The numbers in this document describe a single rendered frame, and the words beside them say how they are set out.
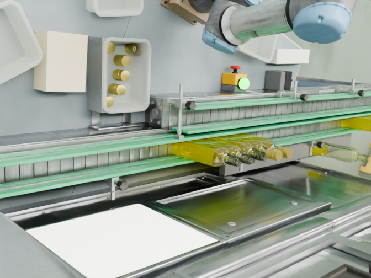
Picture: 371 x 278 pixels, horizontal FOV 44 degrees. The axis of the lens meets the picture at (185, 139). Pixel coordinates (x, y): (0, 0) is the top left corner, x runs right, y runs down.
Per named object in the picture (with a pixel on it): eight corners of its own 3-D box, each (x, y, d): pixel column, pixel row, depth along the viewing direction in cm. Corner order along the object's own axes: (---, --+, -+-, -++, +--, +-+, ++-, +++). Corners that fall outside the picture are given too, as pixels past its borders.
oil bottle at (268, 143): (220, 146, 168) (266, 159, 153) (220, 131, 167) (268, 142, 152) (229, 144, 172) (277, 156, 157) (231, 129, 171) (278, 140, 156)
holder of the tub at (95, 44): (86, 127, 144) (100, 131, 138) (88, 36, 138) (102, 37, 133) (132, 122, 155) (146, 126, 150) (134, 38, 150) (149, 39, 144)
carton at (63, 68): (33, 88, 130) (46, 91, 124) (35, 30, 127) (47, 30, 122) (72, 89, 138) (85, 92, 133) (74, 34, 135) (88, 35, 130)
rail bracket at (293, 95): (274, 97, 186) (303, 101, 176) (276, 78, 184) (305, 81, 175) (280, 96, 188) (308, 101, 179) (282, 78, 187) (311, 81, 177)
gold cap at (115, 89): (108, 83, 144) (116, 84, 141) (118, 83, 146) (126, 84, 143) (108, 94, 145) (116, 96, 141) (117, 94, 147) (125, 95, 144)
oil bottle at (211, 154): (171, 154, 153) (218, 169, 137) (171, 137, 151) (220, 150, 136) (184, 151, 156) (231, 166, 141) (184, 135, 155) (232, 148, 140)
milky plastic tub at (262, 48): (231, 3, 179) (248, 3, 173) (264, 22, 195) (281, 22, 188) (220, 47, 179) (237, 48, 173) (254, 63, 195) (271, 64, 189)
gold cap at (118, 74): (112, 68, 144) (120, 69, 141) (121, 68, 146) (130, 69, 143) (112, 80, 145) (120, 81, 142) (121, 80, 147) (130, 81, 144)
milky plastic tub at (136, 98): (87, 110, 142) (102, 114, 136) (88, 35, 138) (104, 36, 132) (133, 107, 154) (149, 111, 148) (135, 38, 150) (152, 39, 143)
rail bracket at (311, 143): (291, 151, 202) (318, 158, 192) (292, 136, 200) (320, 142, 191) (296, 150, 204) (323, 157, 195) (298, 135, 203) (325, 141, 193)
